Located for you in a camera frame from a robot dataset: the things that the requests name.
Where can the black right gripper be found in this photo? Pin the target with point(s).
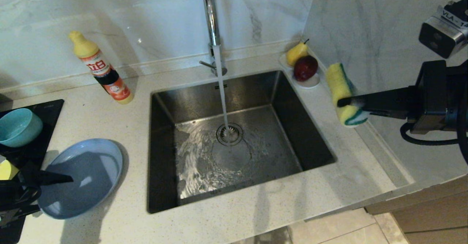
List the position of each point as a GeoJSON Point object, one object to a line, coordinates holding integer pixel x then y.
{"type": "Point", "coordinates": [435, 97]}

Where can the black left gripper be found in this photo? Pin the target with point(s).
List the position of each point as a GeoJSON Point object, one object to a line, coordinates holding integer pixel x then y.
{"type": "Point", "coordinates": [16, 194]}

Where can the yellow bowl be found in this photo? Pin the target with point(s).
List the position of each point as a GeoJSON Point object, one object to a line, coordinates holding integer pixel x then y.
{"type": "Point", "coordinates": [7, 171]}

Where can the green and yellow sponge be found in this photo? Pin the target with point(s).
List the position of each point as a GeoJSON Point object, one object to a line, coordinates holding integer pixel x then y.
{"type": "Point", "coordinates": [338, 83]}

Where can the grey-blue plate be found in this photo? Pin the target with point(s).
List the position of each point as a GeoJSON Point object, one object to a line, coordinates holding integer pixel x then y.
{"type": "Point", "coordinates": [91, 171]}

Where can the teal bowl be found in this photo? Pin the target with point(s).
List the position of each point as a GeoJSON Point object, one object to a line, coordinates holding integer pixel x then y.
{"type": "Point", "coordinates": [18, 127]}

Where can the yellow dish soap bottle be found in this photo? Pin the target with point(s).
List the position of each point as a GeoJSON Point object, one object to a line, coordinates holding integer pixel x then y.
{"type": "Point", "coordinates": [98, 66]}

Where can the stainless steel sink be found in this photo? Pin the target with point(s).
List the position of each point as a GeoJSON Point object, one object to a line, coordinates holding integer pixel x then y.
{"type": "Point", "coordinates": [274, 145]}

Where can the metal sink drain strainer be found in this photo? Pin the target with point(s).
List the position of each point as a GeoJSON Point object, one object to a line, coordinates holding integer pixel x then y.
{"type": "Point", "coordinates": [236, 134]}

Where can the black induction cooktop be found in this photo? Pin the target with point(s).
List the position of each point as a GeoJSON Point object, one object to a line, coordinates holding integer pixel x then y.
{"type": "Point", "coordinates": [51, 112]}

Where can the dark red apple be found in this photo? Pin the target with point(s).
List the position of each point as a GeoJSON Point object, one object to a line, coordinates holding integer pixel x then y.
{"type": "Point", "coordinates": [306, 67]}

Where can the yellow pear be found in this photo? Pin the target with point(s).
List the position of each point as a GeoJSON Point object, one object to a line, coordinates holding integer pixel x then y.
{"type": "Point", "coordinates": [296, 53]}

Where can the light wood cabinet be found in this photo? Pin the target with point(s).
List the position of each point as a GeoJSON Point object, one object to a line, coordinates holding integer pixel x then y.
{"type": "Point", "coordinates": [431, 218]}

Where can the running water stream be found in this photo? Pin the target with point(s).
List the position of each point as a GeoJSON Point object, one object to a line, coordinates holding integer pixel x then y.
{"type": "Point", "coordinates": [221, 90]}

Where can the chrome kitchen faucet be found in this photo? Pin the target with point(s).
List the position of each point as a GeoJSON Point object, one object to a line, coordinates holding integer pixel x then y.
{"type": "Point", "coordinates": [211, 17]}

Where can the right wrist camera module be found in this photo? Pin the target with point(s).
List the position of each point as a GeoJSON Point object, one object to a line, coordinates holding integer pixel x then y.
{"type": "Point", "coordinates": [442, 35]}

